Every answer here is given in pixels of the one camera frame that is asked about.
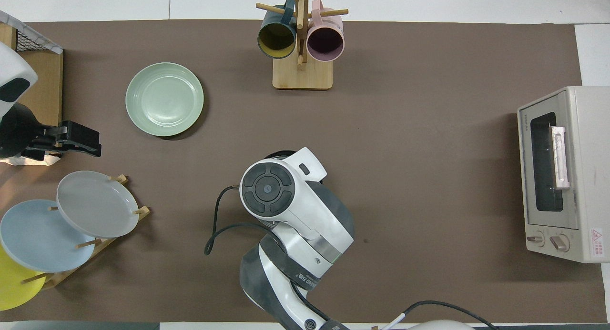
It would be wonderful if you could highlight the grey plate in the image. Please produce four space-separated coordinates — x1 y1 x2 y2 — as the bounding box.
56 170 140 239

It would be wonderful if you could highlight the light green plate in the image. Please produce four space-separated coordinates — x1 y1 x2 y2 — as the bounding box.
125 62 204 137

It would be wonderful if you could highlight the teal mug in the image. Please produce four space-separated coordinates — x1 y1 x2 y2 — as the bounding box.
257 0 297 59

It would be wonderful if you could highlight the pink mug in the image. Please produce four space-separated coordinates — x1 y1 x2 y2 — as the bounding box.
306 0 345 62

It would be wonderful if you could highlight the white marbled cloth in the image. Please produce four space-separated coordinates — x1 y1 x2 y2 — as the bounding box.
0 10 64 54

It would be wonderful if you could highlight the wooden plate rack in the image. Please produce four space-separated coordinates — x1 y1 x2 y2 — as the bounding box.
21 174 152 290

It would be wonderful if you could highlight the light blue plate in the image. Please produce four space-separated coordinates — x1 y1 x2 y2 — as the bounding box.
0 199 96 273

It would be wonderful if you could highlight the brown table mat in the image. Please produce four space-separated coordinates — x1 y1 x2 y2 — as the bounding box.
0 20 608 323

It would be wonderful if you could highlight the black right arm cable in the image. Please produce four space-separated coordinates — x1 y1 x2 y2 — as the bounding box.
205 185 498 330

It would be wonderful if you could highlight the wooden mug tree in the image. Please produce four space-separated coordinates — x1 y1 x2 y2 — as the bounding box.
256 0 349 90

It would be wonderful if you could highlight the beige toaster oven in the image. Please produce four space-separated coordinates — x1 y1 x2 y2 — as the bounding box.
517 86 610 263

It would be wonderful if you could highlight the yellow plate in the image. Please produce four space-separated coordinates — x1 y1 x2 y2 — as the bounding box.
0 244 47 311

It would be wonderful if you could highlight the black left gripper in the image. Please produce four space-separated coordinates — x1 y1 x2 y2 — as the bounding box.
0 104 102 160

